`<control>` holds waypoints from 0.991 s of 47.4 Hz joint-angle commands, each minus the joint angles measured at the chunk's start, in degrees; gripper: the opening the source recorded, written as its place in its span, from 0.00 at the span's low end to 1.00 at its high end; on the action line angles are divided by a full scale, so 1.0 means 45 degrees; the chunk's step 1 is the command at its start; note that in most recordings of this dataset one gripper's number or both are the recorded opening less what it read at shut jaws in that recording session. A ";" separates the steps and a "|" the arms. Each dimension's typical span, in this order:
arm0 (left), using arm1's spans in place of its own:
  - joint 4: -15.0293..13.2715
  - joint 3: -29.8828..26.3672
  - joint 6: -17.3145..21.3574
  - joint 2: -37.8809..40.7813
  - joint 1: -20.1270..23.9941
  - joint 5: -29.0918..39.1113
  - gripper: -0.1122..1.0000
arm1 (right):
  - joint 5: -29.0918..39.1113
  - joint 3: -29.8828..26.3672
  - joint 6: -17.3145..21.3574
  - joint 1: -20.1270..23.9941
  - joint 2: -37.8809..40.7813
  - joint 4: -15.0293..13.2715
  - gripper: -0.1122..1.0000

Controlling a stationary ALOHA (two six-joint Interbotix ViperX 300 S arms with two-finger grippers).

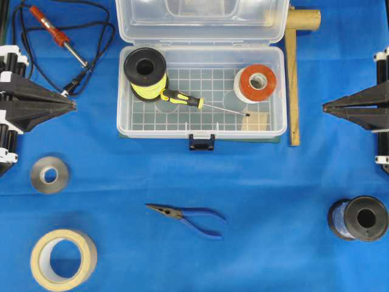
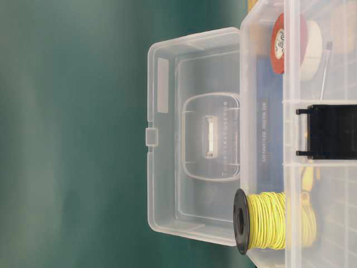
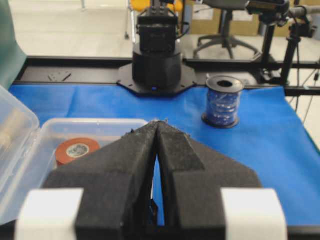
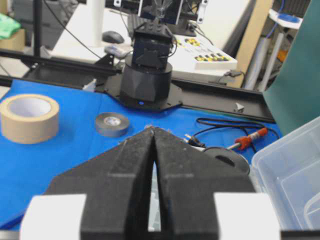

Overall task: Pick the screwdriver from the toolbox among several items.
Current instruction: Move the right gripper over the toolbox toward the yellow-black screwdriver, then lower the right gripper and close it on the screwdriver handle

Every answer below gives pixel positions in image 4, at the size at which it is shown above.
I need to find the black power cable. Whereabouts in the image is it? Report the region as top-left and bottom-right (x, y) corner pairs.
(184, 117), (280, 153)

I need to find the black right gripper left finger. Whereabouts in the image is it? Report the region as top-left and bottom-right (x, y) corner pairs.
(20, 128), (154, 240)

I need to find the clear plastic toolbox container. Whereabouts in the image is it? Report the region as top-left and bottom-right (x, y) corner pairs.
(251, 118), (320, 231)

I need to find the beige masking tape roll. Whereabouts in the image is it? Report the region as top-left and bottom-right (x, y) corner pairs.
(0, 94), (60, 144)

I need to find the grey electrical tape roll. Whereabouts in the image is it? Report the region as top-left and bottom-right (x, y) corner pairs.
(94, 112), (130, 138)

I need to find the dark green board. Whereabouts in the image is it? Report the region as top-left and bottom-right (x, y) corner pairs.
(263, 0), (320, 136)

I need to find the black computer mouse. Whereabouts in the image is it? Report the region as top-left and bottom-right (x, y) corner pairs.
(102, 30), (125, 44)

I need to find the black monitor stand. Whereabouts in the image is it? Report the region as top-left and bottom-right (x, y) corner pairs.
(167, 18), (196, 37)

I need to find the white box with yellow-black parts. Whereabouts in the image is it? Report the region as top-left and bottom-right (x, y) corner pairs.
(171, 35), (238, 71)

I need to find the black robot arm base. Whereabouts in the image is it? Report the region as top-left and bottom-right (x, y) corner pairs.
(119, 22), (173, 111)

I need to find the red handled screwdriver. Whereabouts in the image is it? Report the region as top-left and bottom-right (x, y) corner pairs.
(227, 127), (268, 151)

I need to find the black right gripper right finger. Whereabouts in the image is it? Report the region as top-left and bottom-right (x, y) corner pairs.
(153, 127), (256, 240)

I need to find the black aluminium rail frame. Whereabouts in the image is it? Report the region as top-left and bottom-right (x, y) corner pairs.
(0, 50), (275, 123)

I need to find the black round tape measure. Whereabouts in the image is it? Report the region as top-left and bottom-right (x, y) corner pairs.
(202, 146), (250, 175)

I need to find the grey game controller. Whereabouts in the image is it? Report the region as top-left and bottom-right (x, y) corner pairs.
(104, 44), (133, 60)

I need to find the green plastic bag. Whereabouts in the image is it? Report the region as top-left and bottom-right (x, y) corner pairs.
(0, 13), (21, 40)

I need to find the blue table mat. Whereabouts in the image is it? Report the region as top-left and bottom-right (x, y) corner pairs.
(0, 79), (283, 230)

